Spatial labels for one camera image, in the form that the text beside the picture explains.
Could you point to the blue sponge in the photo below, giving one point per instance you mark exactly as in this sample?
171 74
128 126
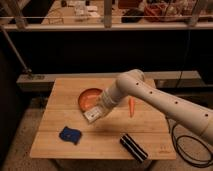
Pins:
70 135

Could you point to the white plastic bottle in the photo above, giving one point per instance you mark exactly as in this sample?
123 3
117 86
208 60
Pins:
93 114

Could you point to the metal railing frame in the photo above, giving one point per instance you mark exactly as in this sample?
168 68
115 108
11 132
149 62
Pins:
108 35

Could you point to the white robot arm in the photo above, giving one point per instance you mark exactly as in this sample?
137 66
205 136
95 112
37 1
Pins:
196 118

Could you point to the orange ceramic bowl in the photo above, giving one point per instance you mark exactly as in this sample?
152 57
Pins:
88 98

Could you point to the orange carrot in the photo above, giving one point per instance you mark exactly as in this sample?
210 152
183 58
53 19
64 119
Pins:
131 106

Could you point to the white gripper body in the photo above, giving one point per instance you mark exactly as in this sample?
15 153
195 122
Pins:
103 109

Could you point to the grey ledge beam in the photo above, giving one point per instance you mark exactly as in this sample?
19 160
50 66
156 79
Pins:
163 79

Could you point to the wooden table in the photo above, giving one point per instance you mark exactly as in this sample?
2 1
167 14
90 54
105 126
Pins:
101 139

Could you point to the black striped box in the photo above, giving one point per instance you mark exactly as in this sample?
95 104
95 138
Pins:
133 148

